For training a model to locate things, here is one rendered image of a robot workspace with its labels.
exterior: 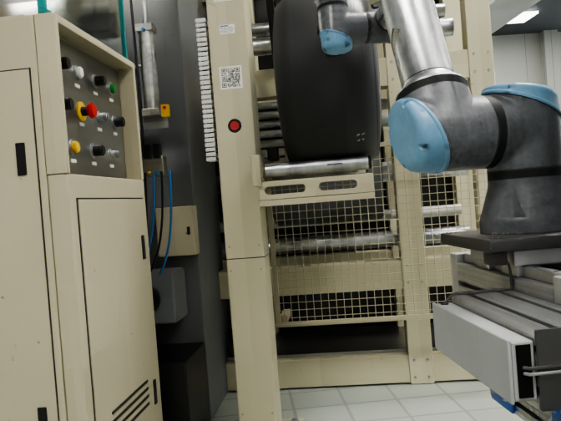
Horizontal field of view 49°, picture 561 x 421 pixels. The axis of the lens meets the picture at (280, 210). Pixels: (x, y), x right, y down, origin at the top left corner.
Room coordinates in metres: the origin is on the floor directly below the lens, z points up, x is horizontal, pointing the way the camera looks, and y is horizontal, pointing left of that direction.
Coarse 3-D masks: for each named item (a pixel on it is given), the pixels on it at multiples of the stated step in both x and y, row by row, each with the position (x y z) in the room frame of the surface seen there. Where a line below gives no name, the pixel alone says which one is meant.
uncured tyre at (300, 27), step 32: (288, 0) 1.94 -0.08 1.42; (352, 0) 1.88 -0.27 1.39; (288, 32) 1.85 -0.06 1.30; (288, 64) 1.84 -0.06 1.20; (320, 64) 1.82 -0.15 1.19; (352, 64) 1.81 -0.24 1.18; (288, 96) 1.85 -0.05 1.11; (320, 96) 1.84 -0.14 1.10; (352, 96) 1.83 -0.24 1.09; (288, 128) 1.91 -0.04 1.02; (320, 128) 1.88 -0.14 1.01; (352, 128) 1.88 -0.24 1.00
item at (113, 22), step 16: (48, 0) 1.47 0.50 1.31; (64, 0) 1.55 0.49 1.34; (80, 0) 1.65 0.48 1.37; (96, 0) 1.76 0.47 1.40; (112, 0) 1.89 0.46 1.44; (64, 16) 1.55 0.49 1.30; (80, 16) 1.64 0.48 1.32; (96, 16) 1.75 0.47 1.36; (112, 16) 1.88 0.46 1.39; (96, 32) 1.75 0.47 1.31; (112, 32) 1.87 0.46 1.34; (112, 48) 1.86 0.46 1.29
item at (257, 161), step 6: (252, 156) 1.94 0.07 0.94; (258, 156) 1.94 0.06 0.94; (252, 162) 1.94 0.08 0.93; (258, 162) 1.94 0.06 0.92; (264, 162) 2.03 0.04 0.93; (270, 162) 2.24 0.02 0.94; (252, 168) 1.94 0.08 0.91; (258, 168) 1.94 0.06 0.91; (252, 174) 1.95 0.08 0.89; (258, 174) 1.94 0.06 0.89; (252, 180) 1.95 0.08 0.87; (258, 180) 1.94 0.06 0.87; (264, 180) 2.01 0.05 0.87; (270, 180) 2.20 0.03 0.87
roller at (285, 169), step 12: (360, 156) 1.96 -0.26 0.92; (264, 168) 1.99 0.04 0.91; (276, 168) 1.97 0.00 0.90; (288, 168) 1.97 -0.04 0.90; (300, 168) 1.97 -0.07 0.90; (312, 168) 1.96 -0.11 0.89; (324, 168) 1.96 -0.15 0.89; (336, 168) 1.96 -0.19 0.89; (348, 168) 1.96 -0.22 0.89; (360, 168) 1.95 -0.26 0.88
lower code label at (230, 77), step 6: (228, 66) 2.06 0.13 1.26; (234, 66) 2.06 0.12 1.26; (240, 66) 2.06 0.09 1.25; (222, 72) 2.07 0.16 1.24; (228, 72) 2.06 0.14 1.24; (234, 72) 2.06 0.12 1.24; (240, 72) 2.06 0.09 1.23; (222, 78) 2.07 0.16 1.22; (228, 78) 2.06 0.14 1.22; (234, 78) 2.06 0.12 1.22; (240, 78) 2.06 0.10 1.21; (222, 84) 2.07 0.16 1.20; (228, 84) 2.06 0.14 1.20; (234, 84) 2.06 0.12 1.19; (240, 84) 2.06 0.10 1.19
